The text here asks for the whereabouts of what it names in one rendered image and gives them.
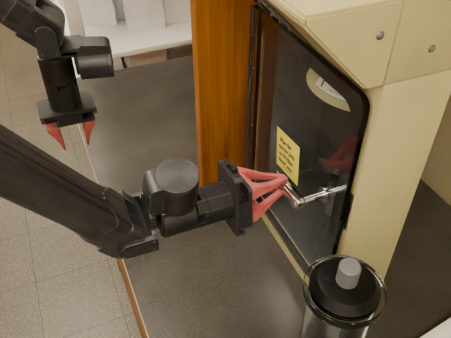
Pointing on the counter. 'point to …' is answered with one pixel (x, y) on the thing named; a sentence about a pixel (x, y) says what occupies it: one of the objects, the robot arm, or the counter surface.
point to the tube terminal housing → (396, 133)
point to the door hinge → (249, 76)
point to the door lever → (297, 201)
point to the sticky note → (288, 155)
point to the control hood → (347, 33)
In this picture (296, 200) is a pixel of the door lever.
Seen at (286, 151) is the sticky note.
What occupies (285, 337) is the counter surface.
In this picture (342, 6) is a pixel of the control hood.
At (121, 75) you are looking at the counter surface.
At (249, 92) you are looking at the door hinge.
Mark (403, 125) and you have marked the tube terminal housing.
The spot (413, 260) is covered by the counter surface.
